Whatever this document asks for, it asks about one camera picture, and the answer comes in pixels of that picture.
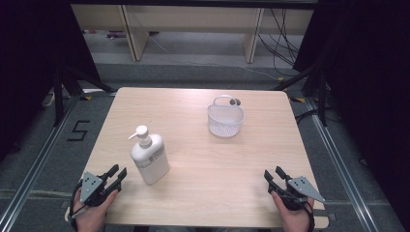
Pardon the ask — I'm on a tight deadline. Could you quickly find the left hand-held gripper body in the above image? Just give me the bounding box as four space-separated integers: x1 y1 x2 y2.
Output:
78 171 112 208

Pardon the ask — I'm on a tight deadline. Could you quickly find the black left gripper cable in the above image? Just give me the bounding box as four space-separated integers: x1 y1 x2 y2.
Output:
69 181 90 232

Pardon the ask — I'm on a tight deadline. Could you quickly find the white pump bottle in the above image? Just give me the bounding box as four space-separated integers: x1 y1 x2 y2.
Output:
128 125 171 187

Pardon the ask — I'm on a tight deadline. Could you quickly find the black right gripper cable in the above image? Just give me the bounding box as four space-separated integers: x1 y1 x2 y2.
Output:
302 201 316 232

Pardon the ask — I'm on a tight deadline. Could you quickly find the black metal stand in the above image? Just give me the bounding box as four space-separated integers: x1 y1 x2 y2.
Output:
272 63 331 128
52 66 116 128

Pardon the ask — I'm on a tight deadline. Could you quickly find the black floor cable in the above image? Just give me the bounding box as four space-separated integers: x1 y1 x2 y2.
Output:
294 108 324 126

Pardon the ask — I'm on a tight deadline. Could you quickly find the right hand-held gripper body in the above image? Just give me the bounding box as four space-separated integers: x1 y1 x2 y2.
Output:
277 175 327 212

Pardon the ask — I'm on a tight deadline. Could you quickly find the person's left hand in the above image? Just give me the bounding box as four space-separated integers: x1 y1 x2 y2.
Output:
73 189 119 232

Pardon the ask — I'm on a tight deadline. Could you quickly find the metal floor rail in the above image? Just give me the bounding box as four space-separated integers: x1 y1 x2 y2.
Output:
305 96 381 232
0 96 81 232

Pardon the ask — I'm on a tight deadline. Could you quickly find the person's right hand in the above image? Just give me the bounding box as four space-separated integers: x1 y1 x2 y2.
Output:
271 190 315 232

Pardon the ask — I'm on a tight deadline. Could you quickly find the thin white floor cable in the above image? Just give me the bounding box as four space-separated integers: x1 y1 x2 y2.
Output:
147 32 282 82

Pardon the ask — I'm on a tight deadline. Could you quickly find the white plastic basket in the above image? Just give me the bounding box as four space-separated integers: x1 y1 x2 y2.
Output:
206 94 246 139

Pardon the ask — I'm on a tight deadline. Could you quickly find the light wooden desk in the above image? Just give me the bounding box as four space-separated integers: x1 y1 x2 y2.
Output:
71 3 315 64

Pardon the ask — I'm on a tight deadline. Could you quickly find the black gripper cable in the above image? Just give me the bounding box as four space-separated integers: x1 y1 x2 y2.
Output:
302 201 316 232
69 181 90 232

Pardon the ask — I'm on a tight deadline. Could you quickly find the bundle of black cables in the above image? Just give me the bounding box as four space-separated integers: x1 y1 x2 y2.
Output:
256 8 302 77

